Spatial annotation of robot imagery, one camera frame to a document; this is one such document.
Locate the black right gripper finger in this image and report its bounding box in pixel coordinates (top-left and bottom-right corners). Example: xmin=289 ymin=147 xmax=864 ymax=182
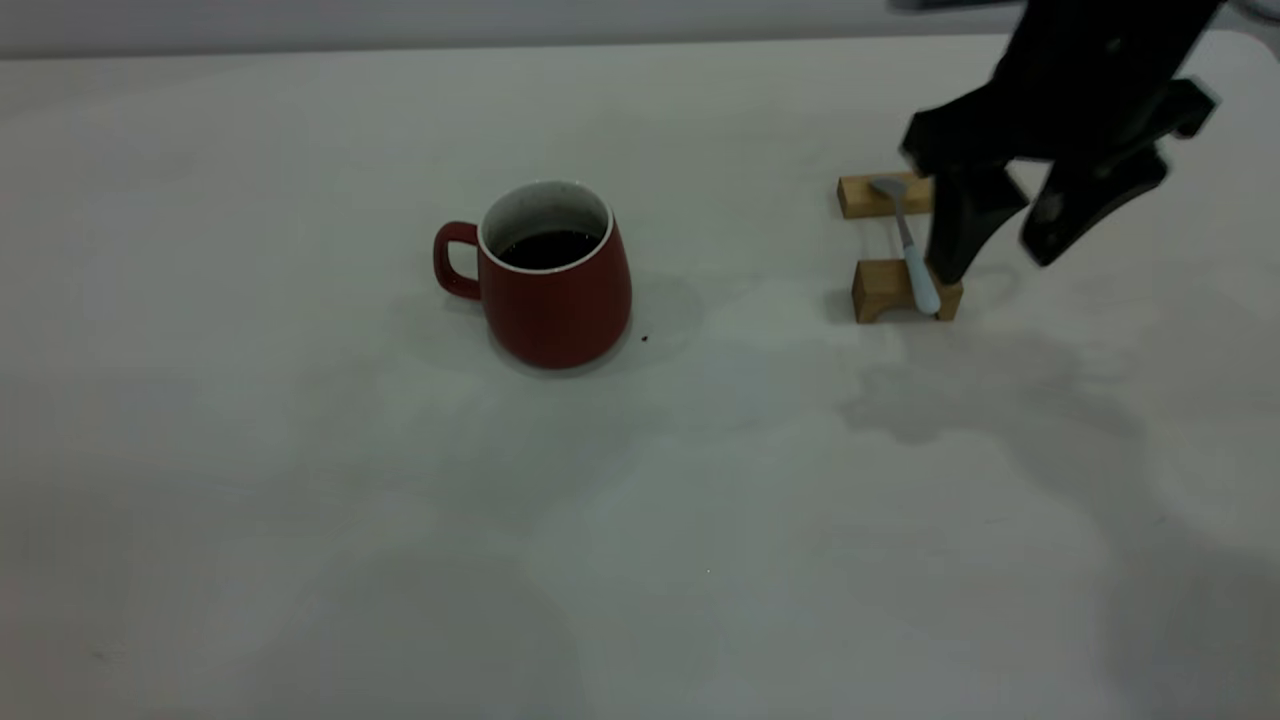
xmin=1020 ymin=145 xmax=1169 ymax=268
xmin=926 ymin=162 xmax=1031 ymax=286

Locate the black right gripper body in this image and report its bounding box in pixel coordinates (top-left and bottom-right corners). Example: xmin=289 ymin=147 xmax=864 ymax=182
xmin=900 ymin=0 xmax=1223 ymax=173

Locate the spoon with pale blue handle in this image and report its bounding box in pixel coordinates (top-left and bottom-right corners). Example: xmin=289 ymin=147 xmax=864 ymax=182
xmin=868 ymin=177 xmax=942 ymax=317

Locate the red ceramic cup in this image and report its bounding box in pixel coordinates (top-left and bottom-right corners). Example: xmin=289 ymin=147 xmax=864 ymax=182
xmin=433 ymin=180 xmax=633 ymax=370

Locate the arched wooden block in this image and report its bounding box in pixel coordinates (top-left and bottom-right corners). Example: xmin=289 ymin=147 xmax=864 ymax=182
xmin=852 ymin=257 xmax=964 ymax=325

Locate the flat wooden block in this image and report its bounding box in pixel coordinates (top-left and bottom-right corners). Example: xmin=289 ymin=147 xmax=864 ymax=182
xmin=838 ymin=171 xmax=933 ymax=220

